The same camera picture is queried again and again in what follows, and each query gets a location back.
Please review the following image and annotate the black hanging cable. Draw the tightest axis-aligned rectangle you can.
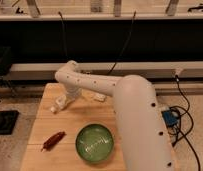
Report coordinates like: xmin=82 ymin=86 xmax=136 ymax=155
xmin=106 ymin=10 xmax=138 ymax=76
xmin=57 ymin=11 xmax=70 ymax=62

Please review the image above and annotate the black floor mat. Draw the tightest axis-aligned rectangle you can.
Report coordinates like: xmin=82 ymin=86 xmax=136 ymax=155
xmin=0 ymin=110 xmax=19 ymax=135

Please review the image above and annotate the black floor cable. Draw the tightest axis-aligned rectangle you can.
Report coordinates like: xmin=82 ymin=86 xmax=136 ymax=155
xmin=167 ymin=74 xmax=203 ymax=171

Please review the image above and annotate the small white object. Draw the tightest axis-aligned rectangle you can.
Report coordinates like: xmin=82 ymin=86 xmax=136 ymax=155
xmin=94 ymin=93 xmax=106 ymax=102

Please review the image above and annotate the left black hanging cable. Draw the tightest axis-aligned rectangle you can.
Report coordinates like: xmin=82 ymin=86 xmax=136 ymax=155
xmin=57 ymin=11 xmax=70 ymax=62

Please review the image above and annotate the right black hanging cable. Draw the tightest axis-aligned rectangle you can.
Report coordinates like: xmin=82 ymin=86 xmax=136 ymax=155
xmin=106 ymin=10 xmax=138 ymax=76

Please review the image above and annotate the green ceramic bowl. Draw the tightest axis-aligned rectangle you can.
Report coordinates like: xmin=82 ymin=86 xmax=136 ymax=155
xmin=75 ymin=124 xmax=114 ymax=164

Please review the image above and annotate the blue connector box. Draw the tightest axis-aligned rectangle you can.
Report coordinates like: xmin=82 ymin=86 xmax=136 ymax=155
xmin=162 ymin=110 xmax=178 ymax=127

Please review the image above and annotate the red chili pepper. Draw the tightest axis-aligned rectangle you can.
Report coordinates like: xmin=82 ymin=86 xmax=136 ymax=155
xmin=42 ymin=131 xmax=66 ymax=150

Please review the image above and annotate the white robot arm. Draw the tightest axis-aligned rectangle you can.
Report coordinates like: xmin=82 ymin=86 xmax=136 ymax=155
xmin=55 ymin=61 xmax=176 ymax=171

